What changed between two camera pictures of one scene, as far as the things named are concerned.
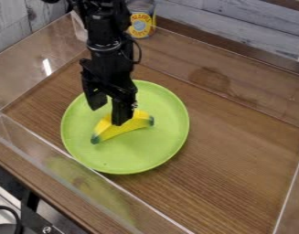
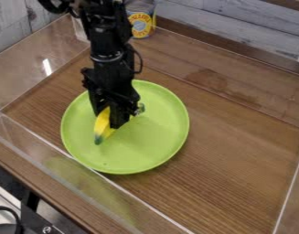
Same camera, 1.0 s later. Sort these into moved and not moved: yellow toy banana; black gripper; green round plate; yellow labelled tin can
Moved: yellow toy banana
Not moved: black gripper; yellow labelled tin can; green round plate
